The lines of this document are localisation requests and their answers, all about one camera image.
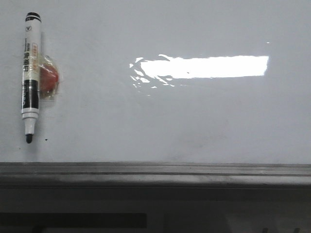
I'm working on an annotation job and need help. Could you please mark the grey aluminium whiteboard tray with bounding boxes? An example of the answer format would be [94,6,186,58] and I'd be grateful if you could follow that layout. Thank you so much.
[0,162,311,188]

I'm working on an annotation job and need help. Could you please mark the white black whiteboard marker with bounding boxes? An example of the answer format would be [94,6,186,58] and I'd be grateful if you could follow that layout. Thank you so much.
[21,12,41,144]

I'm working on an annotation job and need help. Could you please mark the white whiteboard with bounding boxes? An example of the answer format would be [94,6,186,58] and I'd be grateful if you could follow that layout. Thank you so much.
[0,0,311,164]

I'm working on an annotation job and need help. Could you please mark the red magnet with clear tape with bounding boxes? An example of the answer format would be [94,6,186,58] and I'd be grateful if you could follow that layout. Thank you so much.
[39,55,60,101]

